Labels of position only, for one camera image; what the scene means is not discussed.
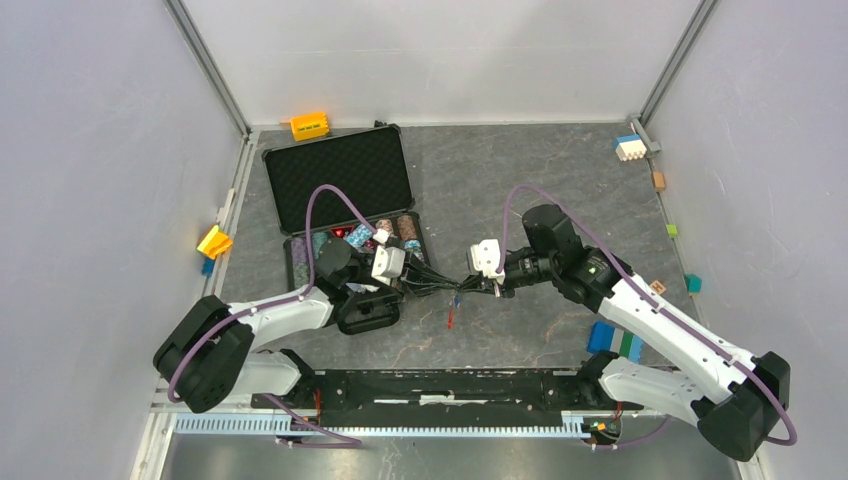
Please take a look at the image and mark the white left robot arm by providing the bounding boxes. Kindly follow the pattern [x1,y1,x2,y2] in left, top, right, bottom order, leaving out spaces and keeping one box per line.
[153,238,459,413]

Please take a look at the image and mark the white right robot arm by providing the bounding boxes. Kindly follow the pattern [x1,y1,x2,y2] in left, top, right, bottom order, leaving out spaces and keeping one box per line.
[468,204,791,462]

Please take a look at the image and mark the black poker chip case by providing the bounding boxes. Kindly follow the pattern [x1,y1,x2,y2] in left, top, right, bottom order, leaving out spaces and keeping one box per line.
[262,124,439,335]

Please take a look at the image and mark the blue green white brick stack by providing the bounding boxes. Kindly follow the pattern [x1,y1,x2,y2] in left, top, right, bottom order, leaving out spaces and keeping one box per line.
[586,321,644,363]

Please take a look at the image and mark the wooden letter cube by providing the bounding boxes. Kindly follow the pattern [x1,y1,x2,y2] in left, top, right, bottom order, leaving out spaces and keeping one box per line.
[649,280,667,295]

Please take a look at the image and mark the yellow orange toy block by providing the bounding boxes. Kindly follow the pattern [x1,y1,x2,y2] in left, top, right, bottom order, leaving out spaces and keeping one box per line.
[196,224,233,260]

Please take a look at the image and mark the small blue block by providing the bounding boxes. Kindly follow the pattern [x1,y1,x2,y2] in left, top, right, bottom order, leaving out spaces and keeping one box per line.
[201,258,216,278]

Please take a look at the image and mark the blue white toy block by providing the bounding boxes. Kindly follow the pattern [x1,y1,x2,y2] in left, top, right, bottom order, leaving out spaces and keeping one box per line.
[615,134,648,162]

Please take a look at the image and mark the teal small cube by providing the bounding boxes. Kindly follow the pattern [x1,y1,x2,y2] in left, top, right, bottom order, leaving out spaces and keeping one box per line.
[684,273,702,294]

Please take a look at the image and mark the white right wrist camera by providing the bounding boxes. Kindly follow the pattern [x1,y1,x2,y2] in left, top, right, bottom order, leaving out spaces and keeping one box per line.
[467,239,505,285]

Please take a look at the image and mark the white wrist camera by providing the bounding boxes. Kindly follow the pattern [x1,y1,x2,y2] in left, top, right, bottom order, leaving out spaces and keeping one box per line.
[371,229,406,286]
[467,239,505,285]

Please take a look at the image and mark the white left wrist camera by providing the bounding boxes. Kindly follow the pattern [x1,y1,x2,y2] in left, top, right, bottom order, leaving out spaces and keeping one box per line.
[371,229,406,286]

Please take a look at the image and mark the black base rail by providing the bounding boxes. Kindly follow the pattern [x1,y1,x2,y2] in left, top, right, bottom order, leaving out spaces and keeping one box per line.
[280,368,617,428]

